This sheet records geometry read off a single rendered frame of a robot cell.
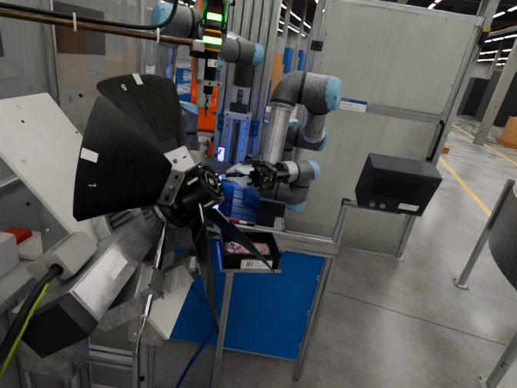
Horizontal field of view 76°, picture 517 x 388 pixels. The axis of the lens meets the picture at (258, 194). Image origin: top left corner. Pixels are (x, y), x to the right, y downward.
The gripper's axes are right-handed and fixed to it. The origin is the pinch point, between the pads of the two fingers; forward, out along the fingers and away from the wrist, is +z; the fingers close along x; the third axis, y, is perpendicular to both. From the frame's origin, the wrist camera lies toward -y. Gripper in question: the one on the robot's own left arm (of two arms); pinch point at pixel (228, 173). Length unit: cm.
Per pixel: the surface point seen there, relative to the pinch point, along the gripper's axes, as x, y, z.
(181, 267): 18.8, 17.4, 20.4
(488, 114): 68, -349, -1042
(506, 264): 53, 43, -177
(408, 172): -7, 22, -62
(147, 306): 7, 37, 36
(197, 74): -29.9, 1.9, 15.2
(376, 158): -8, 11, -57
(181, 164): -7.2, 5.9, 18.6
